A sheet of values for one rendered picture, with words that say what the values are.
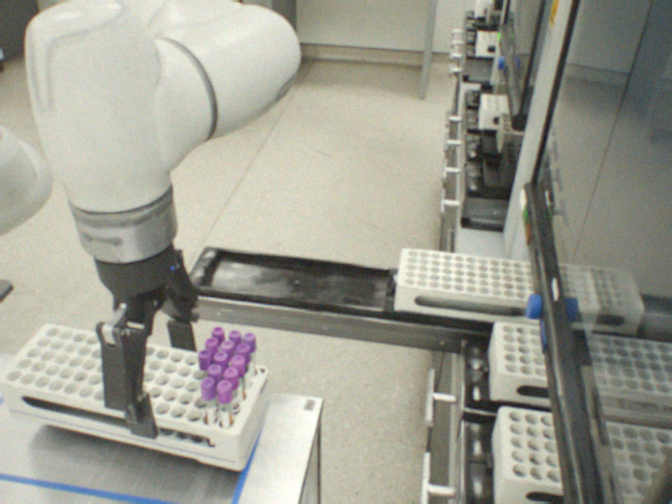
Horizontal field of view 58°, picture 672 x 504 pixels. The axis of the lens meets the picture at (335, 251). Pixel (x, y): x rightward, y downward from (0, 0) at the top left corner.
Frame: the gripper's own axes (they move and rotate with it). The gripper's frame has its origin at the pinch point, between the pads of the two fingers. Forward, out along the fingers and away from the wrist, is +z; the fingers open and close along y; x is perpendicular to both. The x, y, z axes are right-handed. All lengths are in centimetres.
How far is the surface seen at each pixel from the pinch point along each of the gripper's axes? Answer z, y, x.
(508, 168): 3, -71, 38
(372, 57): 87, -381, -44
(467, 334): 10.6, -28.8, 34.0
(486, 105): 4, -104, 33
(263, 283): 10.4, -32.3, 0.1
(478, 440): 9.0, -8.4, 36.5
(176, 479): 8.7, 5.9, 3.0
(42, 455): 8.7, 6.9, -13.8
